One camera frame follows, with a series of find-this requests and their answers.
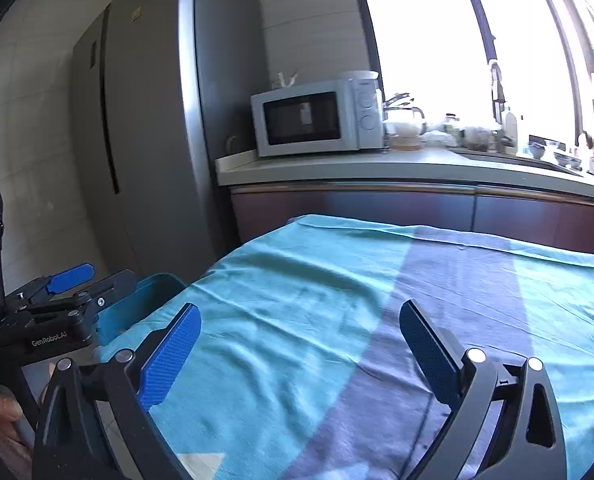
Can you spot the grey refrigerator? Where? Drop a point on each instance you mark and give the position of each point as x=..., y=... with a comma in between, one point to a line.
x=159, y=91

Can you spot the teal trash bin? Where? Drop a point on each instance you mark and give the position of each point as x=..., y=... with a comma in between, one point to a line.
x=150, y=294

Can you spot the kitchen faucet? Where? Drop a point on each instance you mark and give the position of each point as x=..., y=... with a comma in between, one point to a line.
x=498, y=101

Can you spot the person's left hand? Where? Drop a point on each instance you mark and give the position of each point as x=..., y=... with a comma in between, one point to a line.
x=15, y=454

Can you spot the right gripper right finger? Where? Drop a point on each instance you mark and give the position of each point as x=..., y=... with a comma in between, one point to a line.
x=466, y=385

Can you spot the white bowl on microwave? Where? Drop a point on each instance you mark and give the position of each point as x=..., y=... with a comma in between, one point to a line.
x=359, y=74

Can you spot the white soap bottle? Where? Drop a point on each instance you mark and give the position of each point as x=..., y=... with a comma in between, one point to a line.
x=510, y=131

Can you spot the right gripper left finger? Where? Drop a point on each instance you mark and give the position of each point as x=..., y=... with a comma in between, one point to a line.
x=136, y=380

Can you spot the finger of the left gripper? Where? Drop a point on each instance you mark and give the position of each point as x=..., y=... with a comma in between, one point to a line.
x=62, y=282
x=103, y=294

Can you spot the dark lower kitchen cabinets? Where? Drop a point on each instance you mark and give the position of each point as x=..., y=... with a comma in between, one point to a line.
x=558, y=220

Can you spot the white microwave oven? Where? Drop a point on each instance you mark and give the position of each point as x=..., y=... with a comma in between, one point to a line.
x=340, y=115

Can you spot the glass jar on counter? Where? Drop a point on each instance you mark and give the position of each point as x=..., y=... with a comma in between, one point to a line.
x=451, y=125

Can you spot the glass kettle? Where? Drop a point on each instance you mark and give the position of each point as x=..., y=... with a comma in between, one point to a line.
x=404, y=123

